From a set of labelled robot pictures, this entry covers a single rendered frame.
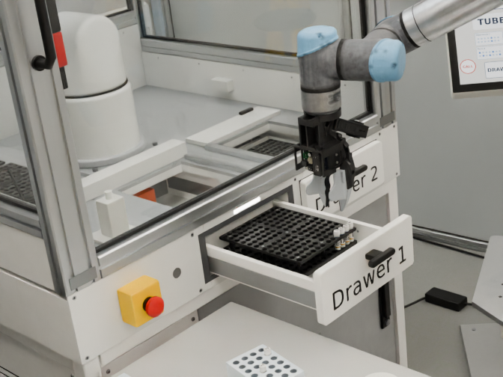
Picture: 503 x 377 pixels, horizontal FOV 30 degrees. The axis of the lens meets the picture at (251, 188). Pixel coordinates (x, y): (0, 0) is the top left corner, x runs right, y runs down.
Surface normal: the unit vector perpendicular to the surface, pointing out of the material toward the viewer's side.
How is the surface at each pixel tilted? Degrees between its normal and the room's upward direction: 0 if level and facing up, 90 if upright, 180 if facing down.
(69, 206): 90
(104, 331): 90
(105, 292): 90
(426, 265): 0
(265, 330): 0
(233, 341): 0
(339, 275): 90
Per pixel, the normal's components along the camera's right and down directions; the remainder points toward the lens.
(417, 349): -0.11, -0.91
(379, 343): 0.72, 0.19
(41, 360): -0.68, 0.36
